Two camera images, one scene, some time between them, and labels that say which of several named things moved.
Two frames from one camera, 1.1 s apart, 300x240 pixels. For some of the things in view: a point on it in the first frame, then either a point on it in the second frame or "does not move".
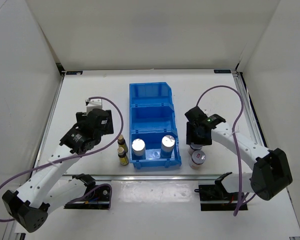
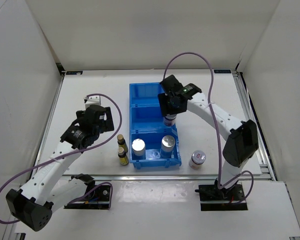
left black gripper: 107,128 does not move
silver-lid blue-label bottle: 167,144 does not move
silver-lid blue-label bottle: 138,146 does not move
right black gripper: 190,137 to 165,109
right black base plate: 215,197 does not move
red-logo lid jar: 196,147 to 169,119
